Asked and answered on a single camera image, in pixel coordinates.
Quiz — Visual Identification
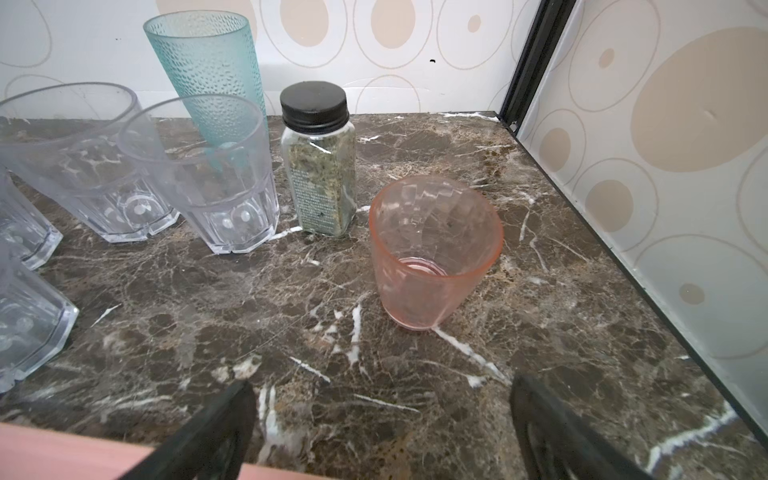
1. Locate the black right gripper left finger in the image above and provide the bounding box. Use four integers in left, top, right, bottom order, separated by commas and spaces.
122, 380, 256, 479

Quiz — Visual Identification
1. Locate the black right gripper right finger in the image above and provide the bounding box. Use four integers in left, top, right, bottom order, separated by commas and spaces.
509, 374, 650, 479

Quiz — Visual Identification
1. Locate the pink plastic tray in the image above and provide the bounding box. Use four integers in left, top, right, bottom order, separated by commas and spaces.
1, 424, 311, 479

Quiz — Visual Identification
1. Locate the pink short plastic cup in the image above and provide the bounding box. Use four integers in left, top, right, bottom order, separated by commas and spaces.
368, 175, 504, 331

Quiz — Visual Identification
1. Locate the herb spice jar black lid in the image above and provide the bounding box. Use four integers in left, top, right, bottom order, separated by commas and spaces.
280, 81, 357, 237

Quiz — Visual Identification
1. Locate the tall teal textured tumbler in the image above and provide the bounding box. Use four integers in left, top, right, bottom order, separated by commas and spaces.
143, 10, 266, 145

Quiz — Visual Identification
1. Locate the black corner frame post right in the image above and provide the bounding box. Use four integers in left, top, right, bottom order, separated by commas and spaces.
498, 0, 576, 137

